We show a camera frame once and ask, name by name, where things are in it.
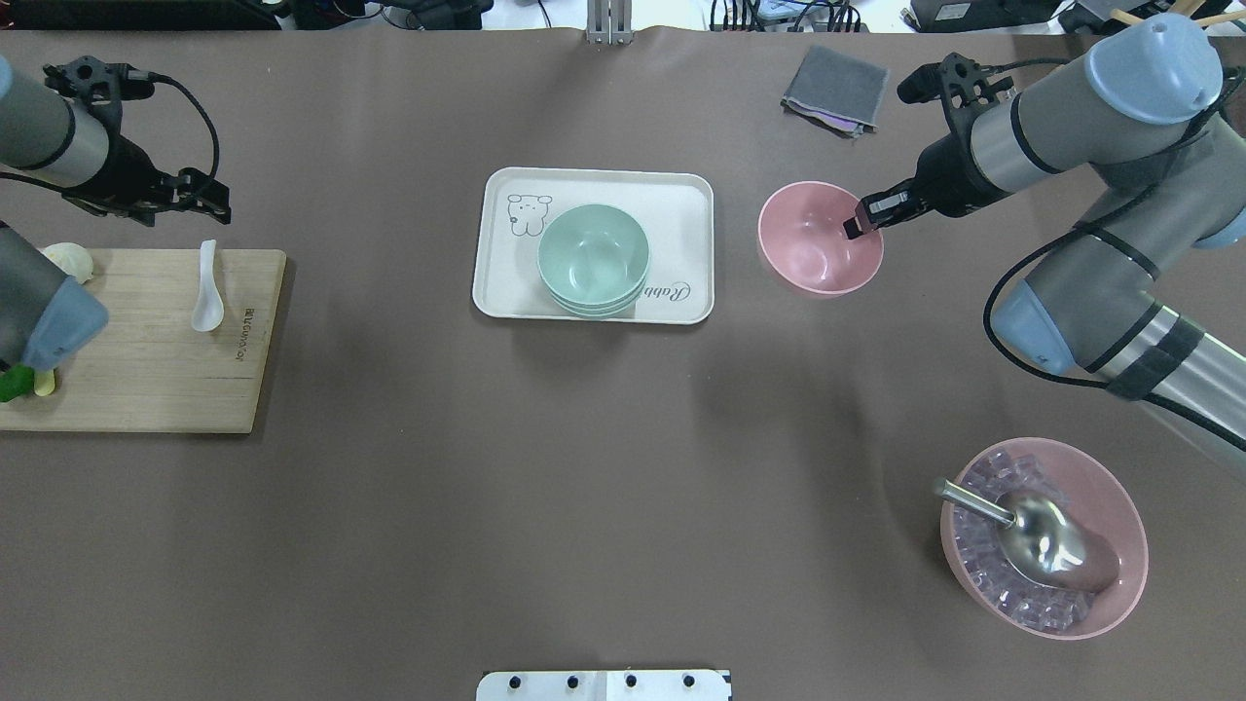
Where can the grey folded cloth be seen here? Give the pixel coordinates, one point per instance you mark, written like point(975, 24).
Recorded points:
point(841, 92)

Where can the green lime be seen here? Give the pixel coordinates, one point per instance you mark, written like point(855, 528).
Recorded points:
point(16, 381)

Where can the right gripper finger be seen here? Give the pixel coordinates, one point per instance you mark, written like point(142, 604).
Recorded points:
point(881, 210)

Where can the yellow plastic knife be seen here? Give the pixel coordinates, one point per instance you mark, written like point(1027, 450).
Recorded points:
point(44, 383)

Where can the wooden cutting board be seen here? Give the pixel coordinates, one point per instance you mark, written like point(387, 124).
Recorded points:
point(149, 371)

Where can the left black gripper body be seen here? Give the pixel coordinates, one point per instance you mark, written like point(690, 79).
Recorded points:
point(128, 166)

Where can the metal ice scoop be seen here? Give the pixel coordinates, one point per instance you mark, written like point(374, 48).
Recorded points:
point(1041, 540)

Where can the white ceramic spoon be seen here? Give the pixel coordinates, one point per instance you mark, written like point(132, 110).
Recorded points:
point(208, 312)

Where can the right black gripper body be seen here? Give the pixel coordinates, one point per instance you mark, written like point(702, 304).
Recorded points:
point(944, 170)

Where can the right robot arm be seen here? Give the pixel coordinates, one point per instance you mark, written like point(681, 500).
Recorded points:
point(1145, 109)

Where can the green bowl stack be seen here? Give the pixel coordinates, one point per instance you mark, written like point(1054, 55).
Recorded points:
point(594, 260)

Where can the cream rabbit tray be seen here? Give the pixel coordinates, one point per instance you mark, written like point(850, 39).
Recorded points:
point(676, 211)

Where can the large pink bowl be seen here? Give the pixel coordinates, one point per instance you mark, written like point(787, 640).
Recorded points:
point(1100, 503)

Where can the small pink bowl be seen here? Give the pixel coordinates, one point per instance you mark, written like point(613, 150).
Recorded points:
point(802, 241)

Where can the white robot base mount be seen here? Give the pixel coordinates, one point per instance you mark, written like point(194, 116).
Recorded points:
point(626, 684)

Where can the clear ice cubes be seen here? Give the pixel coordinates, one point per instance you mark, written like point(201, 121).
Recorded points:
point(1040, 608)

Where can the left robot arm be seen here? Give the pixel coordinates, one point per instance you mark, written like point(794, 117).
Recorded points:
point(62, 137)

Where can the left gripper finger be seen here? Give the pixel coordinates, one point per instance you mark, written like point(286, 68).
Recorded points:
point(198, 192)

